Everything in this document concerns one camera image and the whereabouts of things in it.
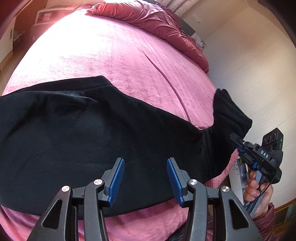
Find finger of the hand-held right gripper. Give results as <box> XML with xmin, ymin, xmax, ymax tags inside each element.
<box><xmin>230</xmin><ymin>133</ymin><xmax>256</xmax><ymax>152</ymax></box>
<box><xmin>238</xmin><ymin>148</ymin><xmax>259</xmax><ymax>170</ymax></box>

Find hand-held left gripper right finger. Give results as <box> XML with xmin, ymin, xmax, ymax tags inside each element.
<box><xmin>167</xmin><ymin>158</ymin><xmax>264</xmax><ymax>241</ymax></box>

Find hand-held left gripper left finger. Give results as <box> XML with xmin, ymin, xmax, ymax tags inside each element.
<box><xmin>26</xmin><ymin>158</ymin><xmax>125</xmax><ymax>241</ymax></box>

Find black pants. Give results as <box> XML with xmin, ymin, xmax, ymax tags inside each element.
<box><xmin>0</xmin><ymin>75</ymin><xmax>252</xmax><ymax>218</ymax></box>

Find person's right forearm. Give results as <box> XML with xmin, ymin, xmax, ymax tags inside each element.
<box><xmin>252</xmin><ymin>202</ymin><xmax>279</xmax><ymax>241</ymax></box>

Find person's right hand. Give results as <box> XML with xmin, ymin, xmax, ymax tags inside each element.
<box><xmin>244</xmin><ymin>171</ymin><xmax>274</xmax><ymax>219</ymax></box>

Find printed paper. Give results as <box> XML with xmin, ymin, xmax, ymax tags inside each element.
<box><xmin>228</xmin><ymin>159</ymin><xmax>250</xmax><ymax>205</ymax></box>

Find white floral nightstand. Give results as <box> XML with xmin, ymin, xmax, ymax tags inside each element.
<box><xmin>195</xmin><ymin>35</ymin><xmax>208</xmax><ymax>51</ymax></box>
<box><xmin>31</xmin><ymin>6</ymin><xmax>71</xmax><ymax>32</ymax></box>

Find grey headboard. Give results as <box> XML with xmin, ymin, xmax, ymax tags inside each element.
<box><xmin>179</xmin><ymin>18</ymin><xmax>196</xmax><ymax>37</ymax></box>

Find bed with pink sheet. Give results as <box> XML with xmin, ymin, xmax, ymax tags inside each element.
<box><xmin>0</xmin><ymin>0</ymin><xmax>236</xmax><ymax>241</ymax></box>

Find red duvet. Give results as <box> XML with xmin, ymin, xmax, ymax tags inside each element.
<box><xmin>76</xmin><ymin>0</ymin><xmax>210</xmax><ymax>73</ymax></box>

